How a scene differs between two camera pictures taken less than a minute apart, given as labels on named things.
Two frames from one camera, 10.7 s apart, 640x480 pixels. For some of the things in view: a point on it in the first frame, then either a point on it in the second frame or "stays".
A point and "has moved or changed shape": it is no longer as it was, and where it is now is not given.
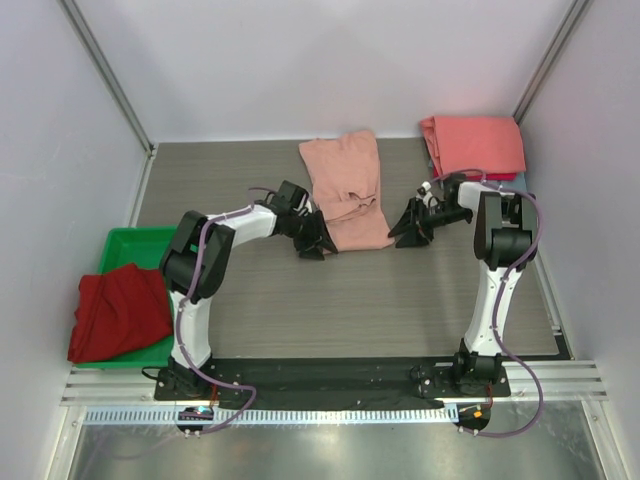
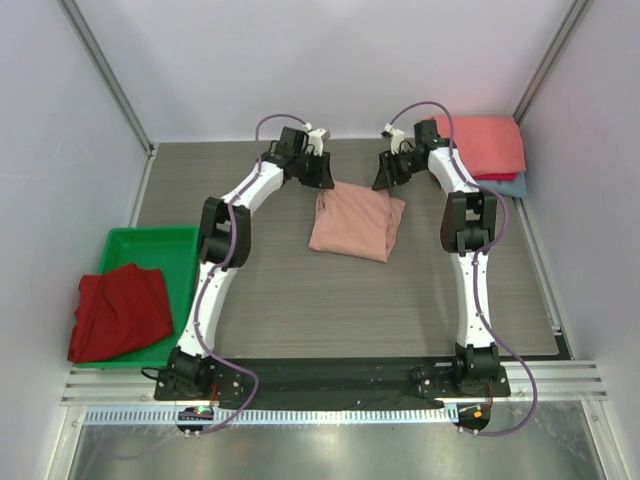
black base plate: [329, 383] stays
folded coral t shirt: [487, 143] stays
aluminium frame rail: [134, 387] stays
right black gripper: [420, 223] -> [396, 165]
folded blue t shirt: [519, 184] stays
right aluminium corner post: [571, 18] stays
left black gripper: [319, 235] -> [322, 176]
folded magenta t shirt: [437, 173] stays
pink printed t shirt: [346, 178] has moved or changed shape
